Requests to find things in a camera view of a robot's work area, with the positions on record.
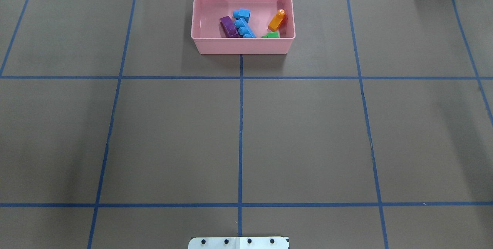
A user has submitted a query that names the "long blue block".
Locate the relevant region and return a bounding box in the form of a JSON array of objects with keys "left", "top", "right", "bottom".
[{"left": 234, "top": 18, "right": 256, "bottom": 38}]

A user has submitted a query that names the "green block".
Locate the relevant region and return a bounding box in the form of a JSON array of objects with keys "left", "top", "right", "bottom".
[{"left": 262, "top": 31, "right": 280, "bottom": 38}]

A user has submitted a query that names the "purple block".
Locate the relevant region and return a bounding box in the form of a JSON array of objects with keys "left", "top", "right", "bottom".
[{"left": 220, "top": 16, "right": 240, "bottom": 38}]

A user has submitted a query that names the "orange block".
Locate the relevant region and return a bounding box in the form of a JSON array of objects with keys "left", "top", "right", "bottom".
[{"left": 268, "top": 9, "right": 286, "bottom": 32}]

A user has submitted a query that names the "small blue block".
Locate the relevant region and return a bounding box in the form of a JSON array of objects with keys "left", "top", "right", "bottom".
[{"left": 233, "top": 8, "right": 251, "bottom": 23}]

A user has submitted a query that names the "pink plastic box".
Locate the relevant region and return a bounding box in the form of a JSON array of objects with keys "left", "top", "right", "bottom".
[{"left": 191, "top": 0, "right": 296, "bottom": 55}]

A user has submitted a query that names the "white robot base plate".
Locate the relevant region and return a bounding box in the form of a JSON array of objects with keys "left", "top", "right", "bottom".
[{"left": 188, "top": 236, "right": 290, "bottom": 249}]

